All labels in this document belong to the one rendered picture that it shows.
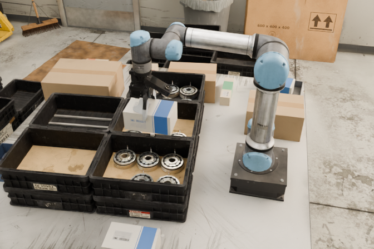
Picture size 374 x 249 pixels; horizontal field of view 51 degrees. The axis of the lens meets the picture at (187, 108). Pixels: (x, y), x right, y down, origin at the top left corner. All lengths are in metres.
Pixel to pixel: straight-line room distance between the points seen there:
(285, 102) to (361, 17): 2.73
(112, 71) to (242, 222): 1.19
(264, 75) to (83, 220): 0.99
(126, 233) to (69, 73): 1.16
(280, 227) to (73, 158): 0.98
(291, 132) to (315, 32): 2.51
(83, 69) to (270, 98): 1.34
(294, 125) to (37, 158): 1.29
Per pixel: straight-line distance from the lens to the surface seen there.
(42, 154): 1.97
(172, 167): 1.75
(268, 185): 1.81
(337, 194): 2.99
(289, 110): 2.15
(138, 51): 1.47
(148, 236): 1.60
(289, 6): 4.50
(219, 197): 1.84
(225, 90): 2.44
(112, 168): 1.81
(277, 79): 1.38
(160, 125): 1.60
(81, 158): 1.89
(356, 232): 2.81
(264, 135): 1.56
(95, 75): 2.37
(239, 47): 1.52
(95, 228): 1.77
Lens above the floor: 2.06
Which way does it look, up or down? 35 degrees down
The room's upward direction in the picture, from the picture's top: straight up
